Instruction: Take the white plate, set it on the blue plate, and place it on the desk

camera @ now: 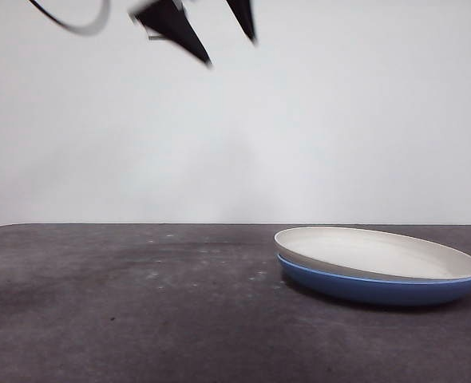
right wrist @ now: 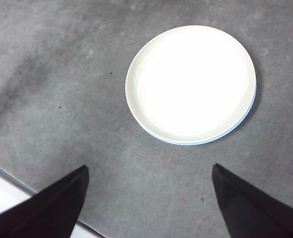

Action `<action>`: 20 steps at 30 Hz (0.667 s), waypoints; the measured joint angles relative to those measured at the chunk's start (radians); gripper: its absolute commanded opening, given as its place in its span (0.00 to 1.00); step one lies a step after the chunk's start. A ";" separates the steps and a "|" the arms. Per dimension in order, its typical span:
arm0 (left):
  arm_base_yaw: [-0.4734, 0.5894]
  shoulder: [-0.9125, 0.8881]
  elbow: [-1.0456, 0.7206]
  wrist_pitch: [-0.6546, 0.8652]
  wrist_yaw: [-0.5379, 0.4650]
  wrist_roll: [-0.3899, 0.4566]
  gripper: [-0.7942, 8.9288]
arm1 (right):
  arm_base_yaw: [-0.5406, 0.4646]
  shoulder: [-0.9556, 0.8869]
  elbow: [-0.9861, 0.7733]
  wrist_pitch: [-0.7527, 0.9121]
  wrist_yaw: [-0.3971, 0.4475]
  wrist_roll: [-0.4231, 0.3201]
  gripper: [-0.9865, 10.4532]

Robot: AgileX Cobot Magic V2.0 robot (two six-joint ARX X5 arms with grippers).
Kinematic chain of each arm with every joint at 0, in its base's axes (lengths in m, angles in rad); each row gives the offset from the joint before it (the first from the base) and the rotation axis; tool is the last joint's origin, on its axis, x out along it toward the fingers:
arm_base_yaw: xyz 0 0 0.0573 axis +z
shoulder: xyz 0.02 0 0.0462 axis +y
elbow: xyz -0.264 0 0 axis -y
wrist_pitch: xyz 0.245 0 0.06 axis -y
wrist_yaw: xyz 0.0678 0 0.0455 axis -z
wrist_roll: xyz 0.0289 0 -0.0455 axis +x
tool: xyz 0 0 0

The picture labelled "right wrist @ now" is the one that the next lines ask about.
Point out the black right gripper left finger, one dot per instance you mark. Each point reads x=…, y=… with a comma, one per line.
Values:
x=49, y=210

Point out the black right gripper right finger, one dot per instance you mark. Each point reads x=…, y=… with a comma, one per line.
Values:
x=255, y=215

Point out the blue round plate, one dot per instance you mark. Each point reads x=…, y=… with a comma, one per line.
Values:
x=186, y=144

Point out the white round plate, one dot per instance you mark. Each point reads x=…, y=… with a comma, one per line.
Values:
x=191, y=84

